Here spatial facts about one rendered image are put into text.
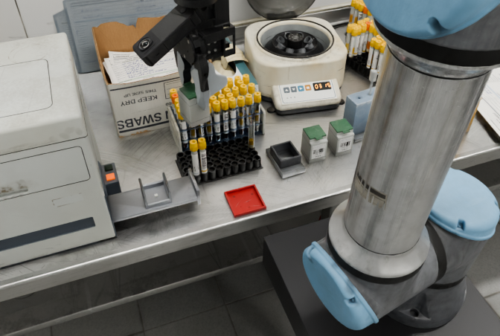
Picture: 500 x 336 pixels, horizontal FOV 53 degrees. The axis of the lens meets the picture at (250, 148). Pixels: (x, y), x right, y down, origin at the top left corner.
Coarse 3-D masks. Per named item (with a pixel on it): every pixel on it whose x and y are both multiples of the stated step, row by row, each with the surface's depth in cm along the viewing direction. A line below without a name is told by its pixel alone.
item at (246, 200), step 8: (224, 192) 103; (232, 192) 104; (240, 192) 104; (248, 192) 104; (256, 192) 104; (232, 200) 102; (240, 200) 102; (248, 200) 102; (256, 200) 102; (232, 208) 100; (240, 208) 101; (248, 208) 101; (256, 208) 100; (264, 208) 100
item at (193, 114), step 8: (184, 96) 89; (184, 104) 91; (192, 104) 89; (208, 104) 91; (184, 112) 92; (192, 112) 90; (200, 112) 91; (208, 112) 92; (192, 120) 91; (200, 120) 92; (208, 120) 94
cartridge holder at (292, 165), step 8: (280, 144) 110; (288, 144) 111; (272, 152) 109; (280, 152) 111; (288, 152) 111; (296, 152) 109; (272, 160) 110; (280, 160) 106; (288, 160) 107; (296, 160) 108; (280, 168) 108; (288, 168) 108; (296, 168) 108; (304, 168) 108; (288, 176) 107
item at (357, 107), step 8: (368, 88) 115; (352, 96) 113; (360, 96) 113; (368, 96) 113; (352, 104) 112; (360, 104) 111; (368, 104) 112; (344, 112) 116; (352, 112) 113; (360, 112) 112; (368, 112) 114; (352, 120) 114; (360, 120) 114; (360, 128) 116; (360, 136) 116
